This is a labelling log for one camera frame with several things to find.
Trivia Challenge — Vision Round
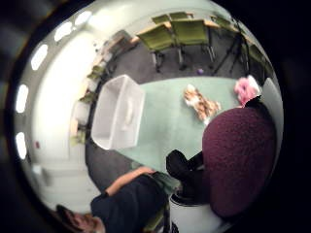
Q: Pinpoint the oblong ceiling light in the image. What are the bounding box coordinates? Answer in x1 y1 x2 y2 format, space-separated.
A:
74 10 93 26
30 44 49 72
53 20 74 43
16 83 29 115
15 131 28 160

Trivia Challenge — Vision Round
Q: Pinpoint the black tripod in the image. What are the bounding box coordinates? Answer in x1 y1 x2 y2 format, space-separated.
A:
212 19 251 76

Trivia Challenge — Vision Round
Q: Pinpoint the brown and white soft toy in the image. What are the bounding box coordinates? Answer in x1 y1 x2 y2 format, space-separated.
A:
183 83 223 126

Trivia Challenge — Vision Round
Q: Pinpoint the person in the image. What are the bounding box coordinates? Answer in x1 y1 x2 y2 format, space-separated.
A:
55 165 173 233

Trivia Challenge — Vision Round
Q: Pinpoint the green seat chair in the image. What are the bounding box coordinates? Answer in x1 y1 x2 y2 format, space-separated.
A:
142 170 183 233

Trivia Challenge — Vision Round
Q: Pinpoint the pink soft toy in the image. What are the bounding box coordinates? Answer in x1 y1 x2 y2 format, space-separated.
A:
233 75 262 107

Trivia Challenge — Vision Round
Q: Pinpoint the white translucent plastic bin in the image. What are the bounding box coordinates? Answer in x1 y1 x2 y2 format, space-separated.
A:
90 74 146 151

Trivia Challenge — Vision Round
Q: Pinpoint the wooden desk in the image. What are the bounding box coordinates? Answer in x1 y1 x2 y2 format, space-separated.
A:
129 20 173 45
203 18 222 29

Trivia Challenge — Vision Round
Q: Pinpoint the row of wall-side desks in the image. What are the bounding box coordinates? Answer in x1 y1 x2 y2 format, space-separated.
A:
69 29 137 148

